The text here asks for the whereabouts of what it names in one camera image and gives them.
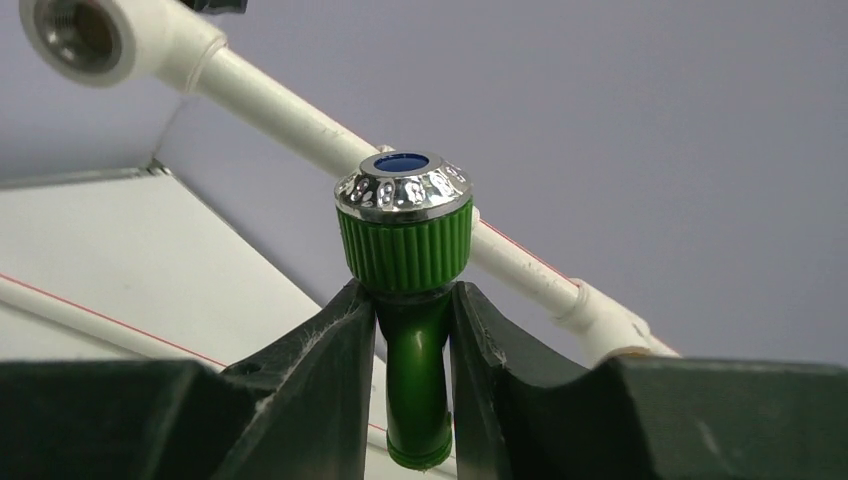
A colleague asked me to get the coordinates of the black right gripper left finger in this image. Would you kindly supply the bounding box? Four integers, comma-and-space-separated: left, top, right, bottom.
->
1, 281, 374, 479

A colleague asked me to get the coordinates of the green water faucet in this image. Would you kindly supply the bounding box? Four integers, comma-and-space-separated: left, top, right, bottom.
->
335, 151, 473, 471

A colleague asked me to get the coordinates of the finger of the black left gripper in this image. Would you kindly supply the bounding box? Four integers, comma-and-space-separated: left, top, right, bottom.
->
180, 0, 248, 15

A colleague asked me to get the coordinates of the white PVC pipe frame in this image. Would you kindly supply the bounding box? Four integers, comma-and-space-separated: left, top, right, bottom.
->
0, 0, 684, 480

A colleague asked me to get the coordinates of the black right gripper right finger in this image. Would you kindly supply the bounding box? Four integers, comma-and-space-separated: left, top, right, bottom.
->
450, 282, 847, 479

